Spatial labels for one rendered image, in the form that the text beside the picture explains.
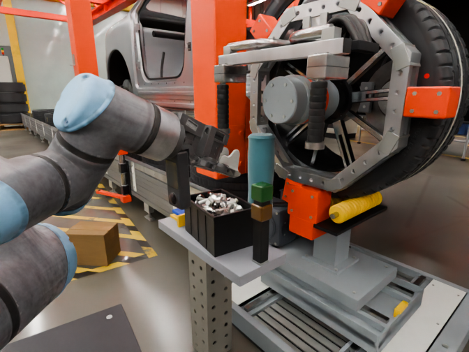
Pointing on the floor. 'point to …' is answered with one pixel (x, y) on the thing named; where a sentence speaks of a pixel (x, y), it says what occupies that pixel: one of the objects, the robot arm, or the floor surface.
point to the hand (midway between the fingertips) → (234, 176)
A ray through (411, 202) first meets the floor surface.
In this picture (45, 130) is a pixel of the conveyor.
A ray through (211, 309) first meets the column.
